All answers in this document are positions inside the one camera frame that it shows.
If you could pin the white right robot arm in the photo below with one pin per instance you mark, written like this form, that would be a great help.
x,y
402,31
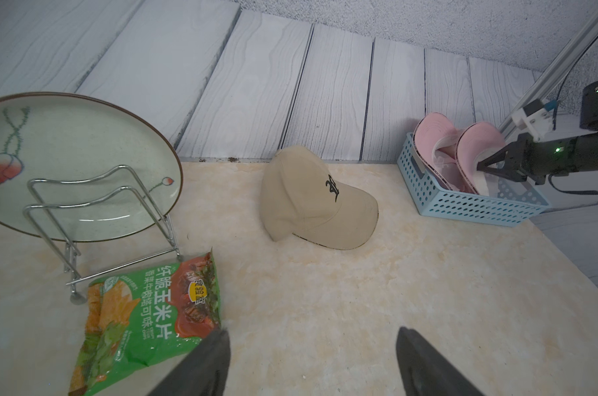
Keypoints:
x,y
577,154

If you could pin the metal wire plate rack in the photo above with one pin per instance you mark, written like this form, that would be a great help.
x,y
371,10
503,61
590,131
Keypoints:
x,y
113,205

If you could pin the pink baseball cap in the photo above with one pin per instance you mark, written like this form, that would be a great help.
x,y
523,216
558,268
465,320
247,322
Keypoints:
x,y
478,142
435,140

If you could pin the right aluminium frame post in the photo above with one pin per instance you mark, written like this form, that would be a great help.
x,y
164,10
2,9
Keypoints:
x,y
556,72

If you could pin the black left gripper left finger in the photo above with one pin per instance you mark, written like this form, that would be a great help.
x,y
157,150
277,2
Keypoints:
x,y
204,371

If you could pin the light blue plastic basket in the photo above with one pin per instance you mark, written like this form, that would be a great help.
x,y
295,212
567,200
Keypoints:
x,y
513,204

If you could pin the green snack bag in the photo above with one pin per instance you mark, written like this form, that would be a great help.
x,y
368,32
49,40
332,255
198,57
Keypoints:
x,y
141,318

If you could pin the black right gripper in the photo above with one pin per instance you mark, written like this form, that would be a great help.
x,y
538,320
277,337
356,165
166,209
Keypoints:
x,y
518,161

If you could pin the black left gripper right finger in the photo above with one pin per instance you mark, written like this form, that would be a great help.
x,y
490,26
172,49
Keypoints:
x,y
425,371

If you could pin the beige baseball cap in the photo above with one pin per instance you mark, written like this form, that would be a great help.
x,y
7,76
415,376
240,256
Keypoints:
x,y
300,197

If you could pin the pale green ceramic plate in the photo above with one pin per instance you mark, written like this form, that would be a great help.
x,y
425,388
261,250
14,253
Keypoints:
x,y
70,137

